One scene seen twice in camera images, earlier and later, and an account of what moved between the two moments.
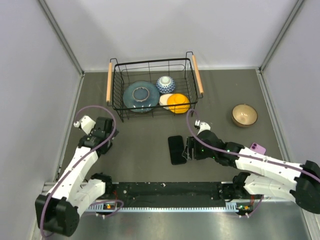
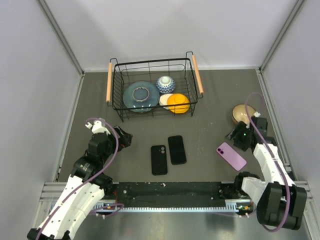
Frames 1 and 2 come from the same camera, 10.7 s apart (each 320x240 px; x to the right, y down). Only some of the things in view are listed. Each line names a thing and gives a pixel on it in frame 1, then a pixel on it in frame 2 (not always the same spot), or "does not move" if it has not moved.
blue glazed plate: (141, 94) does not move
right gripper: (192, 143) → (235, 134)
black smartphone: (176, 147) does not move
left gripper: (115, 133) → (125, 139)
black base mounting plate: (175, 192) does not move
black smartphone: (176, 147) does not move
